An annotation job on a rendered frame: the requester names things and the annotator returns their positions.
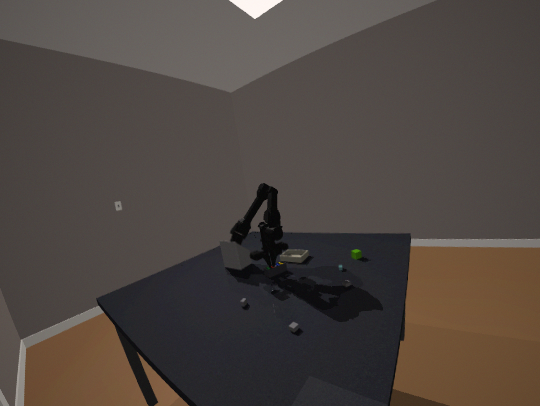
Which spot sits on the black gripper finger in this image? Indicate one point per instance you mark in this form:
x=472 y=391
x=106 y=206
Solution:
x=268 y=261
x=273 y=259

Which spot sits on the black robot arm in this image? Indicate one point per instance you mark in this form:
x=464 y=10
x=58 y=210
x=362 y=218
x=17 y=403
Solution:
x=271 y=230

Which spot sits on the small green cube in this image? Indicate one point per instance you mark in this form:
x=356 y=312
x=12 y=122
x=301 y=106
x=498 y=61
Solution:
x=356 y=254

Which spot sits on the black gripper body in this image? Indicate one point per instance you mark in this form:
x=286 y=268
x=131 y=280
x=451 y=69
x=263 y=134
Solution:
x=257 y=255

